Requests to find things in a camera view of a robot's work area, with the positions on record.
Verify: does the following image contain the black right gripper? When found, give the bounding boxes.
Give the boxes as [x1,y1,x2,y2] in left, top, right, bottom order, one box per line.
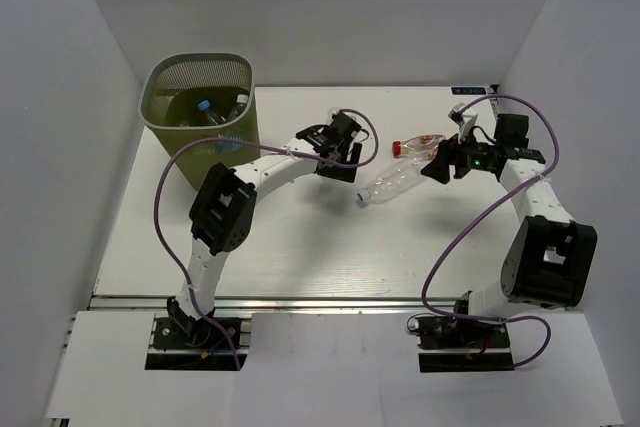
[421,124,499,184]

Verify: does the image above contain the red cap clear bottle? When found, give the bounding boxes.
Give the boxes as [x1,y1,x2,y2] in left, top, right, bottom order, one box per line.
[392,134,446,160]

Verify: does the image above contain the clear bottle small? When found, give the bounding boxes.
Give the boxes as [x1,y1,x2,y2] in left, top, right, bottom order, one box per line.
[356,157,428,206]

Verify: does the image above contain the blue label crushed bottle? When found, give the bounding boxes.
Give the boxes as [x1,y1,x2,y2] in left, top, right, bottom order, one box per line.
[197,99,226,126]

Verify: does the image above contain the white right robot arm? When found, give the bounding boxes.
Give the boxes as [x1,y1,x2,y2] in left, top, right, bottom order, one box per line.
[421,114,597,346]

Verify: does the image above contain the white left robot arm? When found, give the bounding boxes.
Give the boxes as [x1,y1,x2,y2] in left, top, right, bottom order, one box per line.
[159,111,363,346]

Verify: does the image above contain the olive green mesh bin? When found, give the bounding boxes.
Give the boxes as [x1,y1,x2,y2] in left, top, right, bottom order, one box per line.
[139,53,260,189]

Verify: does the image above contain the dark blue corner label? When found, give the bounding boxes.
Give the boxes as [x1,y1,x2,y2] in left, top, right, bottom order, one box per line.
[451,86,487,96]

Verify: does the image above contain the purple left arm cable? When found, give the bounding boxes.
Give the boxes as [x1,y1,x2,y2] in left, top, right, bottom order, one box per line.
[153,107,379,372]

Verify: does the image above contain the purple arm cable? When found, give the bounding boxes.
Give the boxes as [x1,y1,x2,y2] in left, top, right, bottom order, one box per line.
[420,94,560,369]
[153,107,379,372]

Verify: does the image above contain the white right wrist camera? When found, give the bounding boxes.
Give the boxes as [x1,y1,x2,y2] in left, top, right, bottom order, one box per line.
[448,103,477,144]

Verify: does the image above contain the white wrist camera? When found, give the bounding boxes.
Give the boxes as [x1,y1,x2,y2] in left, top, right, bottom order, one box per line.
[327,107,343,122]
[448,103,477,144]

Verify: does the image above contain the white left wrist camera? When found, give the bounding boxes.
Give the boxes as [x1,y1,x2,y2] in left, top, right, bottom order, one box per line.
[327,107,343,122]

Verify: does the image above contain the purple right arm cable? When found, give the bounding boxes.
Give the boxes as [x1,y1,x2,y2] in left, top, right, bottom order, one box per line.
[420,94,560,369]

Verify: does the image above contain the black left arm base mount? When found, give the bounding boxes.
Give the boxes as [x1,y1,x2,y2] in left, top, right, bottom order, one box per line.
[145,313,252,372]

